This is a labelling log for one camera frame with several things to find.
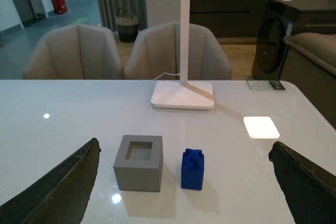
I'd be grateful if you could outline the white desk lamp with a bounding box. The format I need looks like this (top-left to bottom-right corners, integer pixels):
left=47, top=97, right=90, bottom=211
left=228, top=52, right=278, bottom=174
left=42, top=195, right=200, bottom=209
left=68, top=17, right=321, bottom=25
left=151, top=0, right=215, bottom=110

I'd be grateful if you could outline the beige chair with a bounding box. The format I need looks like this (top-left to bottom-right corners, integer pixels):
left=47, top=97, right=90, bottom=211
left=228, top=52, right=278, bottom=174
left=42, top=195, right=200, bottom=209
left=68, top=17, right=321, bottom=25
left=23, top=24, right=124, bottom=80
left=124, top=22, right=232, bottom=80

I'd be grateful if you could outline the beige chair left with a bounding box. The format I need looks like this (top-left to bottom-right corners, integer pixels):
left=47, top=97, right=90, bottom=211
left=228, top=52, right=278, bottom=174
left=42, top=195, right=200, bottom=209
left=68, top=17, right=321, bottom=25
left=23, top=24, right=124, bottom=80

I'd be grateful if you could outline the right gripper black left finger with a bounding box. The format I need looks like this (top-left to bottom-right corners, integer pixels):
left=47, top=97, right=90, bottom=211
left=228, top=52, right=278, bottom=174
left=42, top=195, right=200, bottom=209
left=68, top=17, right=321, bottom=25
left=1, top=138, right=101, bottom=223

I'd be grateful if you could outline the gray hollow cube base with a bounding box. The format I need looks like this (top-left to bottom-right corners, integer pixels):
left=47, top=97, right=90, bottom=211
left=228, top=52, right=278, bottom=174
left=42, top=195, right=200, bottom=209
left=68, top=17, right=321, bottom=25
left=113, top=135, right=163, bottom=192

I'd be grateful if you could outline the woven basket with handles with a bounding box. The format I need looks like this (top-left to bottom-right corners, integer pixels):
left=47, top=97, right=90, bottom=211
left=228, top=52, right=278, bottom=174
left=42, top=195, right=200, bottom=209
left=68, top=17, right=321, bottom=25
left=114, top=8, right=140, bottom=42

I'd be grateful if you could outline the black label sticker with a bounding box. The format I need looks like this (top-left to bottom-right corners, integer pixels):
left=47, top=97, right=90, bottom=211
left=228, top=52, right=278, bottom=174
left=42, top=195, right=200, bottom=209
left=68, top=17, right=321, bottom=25
left=247, top=80, right=285, bottom=90

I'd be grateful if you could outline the red cabinet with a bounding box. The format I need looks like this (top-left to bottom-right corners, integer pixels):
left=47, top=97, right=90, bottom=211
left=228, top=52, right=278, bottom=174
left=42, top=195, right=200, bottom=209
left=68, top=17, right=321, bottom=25
left=51, top=0, right=67, bottom=14

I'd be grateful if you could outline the beige sofa armrest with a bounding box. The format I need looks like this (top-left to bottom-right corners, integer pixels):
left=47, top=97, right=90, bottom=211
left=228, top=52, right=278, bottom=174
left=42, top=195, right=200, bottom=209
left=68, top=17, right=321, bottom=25
left=279, top=32, right=336, bottom=130

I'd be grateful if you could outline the dark washing machine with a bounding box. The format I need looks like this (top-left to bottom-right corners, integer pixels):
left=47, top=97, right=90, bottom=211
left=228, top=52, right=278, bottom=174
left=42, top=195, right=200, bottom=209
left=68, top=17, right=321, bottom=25
left=251, top=0, right=336, bottom=81

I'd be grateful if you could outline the beige chair right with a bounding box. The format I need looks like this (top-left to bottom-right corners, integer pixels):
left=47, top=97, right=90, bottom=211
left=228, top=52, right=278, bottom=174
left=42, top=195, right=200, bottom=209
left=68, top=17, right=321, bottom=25
left=124, top=22, right=232, bottom=80

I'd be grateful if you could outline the white lamp cable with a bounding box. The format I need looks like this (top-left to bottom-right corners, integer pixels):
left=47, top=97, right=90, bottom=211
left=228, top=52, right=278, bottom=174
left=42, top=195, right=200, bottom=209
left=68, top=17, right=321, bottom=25
left=152, top=72, right=181, bottom=81

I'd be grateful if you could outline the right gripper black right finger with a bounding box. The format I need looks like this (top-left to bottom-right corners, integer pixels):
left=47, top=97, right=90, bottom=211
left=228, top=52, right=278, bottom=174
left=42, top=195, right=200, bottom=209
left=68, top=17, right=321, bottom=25
left=268, top=141, right=335, bottom=223

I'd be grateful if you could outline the blue block part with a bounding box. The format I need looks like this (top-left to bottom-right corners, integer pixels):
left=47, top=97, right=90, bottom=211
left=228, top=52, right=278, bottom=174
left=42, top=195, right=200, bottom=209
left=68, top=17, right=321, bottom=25
left=181, top=148, right=204, bottom=190

